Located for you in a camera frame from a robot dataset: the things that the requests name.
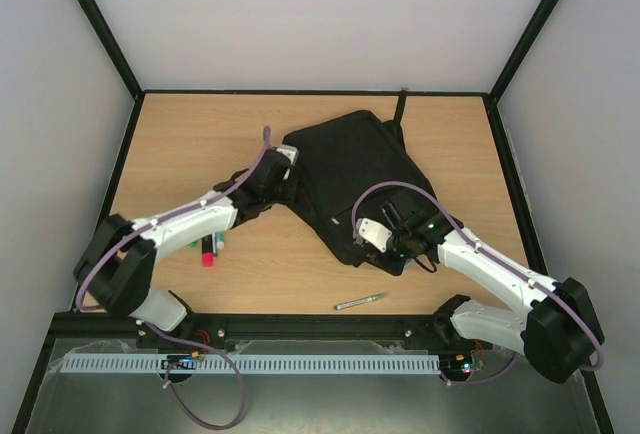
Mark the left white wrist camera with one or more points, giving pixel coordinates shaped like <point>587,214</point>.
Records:
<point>290,152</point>

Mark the white green glue stick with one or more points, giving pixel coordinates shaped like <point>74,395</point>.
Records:
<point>220,240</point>

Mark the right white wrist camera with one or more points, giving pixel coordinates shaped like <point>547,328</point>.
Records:
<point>371,232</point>

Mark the black enclosure frame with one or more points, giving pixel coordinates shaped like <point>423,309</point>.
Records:
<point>34,395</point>

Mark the light blue slotted cable duct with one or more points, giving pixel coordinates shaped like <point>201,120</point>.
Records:
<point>252,364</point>

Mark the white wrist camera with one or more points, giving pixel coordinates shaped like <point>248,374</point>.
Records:
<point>290,152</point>
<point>371,232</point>

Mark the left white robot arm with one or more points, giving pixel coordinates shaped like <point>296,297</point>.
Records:
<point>115,271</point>

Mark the black student backpack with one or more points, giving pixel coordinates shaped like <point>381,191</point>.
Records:
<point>338,160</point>

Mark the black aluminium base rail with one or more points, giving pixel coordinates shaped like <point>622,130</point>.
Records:
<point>223,331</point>

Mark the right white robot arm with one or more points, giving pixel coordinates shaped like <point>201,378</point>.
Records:
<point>552,323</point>

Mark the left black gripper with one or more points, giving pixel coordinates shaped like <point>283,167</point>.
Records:
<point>292,199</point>

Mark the pink highlighter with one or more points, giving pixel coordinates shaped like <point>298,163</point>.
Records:
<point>208,251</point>

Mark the silver green marker pen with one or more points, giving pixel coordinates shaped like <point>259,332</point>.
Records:
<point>360,301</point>

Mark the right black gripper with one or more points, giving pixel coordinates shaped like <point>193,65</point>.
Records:
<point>392,224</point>

